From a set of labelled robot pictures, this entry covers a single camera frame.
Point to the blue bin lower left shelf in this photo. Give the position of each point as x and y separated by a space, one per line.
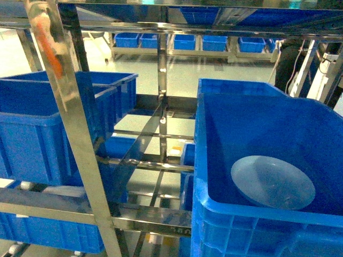
52 233

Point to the large blue bin left shelf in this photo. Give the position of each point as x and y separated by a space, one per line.
53 155

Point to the distant blue bin five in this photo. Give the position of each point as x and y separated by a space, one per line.
251 44

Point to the distant blue bin one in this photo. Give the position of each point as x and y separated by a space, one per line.
127 40

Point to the blue bin lower right shelf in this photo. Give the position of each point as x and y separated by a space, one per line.
186 192

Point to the white plastic bag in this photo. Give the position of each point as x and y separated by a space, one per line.
73 191

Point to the blue target crate right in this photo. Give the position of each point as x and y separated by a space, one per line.
237 119

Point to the distant blue bin three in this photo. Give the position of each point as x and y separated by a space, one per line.
184 42

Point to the distant blue bin two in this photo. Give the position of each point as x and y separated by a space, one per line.
149 41

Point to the person in black clothes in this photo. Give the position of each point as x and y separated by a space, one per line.
293 52

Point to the distant blue bin four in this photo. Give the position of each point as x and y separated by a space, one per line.
214 43

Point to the light blue round plate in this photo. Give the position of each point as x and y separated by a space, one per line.
271 182

